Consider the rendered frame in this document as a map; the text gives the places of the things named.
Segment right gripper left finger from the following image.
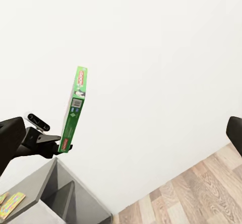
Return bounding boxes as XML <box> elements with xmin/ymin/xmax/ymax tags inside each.
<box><xmin>0</xmin><ymin>116</ymin><xmax>26</xmax><ymax>177</ymax></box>

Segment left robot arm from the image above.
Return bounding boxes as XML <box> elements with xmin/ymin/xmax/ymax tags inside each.
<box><xmin>13</xmin><ymin>111</ymin><xmax>61</xmax><ymax>160</ymax></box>

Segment board game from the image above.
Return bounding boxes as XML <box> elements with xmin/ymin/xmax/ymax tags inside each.
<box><xmin>58</xmin><ymin>66</ymin><xmax>88</xmax><ymax>153</ymax></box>

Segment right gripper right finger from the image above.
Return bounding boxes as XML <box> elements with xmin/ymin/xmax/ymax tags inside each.
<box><xmin>226</xmin><ymin>116</ymin><xmax>242</xmax><ymax>157</ymax></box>

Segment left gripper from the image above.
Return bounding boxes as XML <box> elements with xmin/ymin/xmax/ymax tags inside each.
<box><xmin>16</xmin><ymin>127</ymin><xmax>61</xmax><ymax>160</ymax></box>

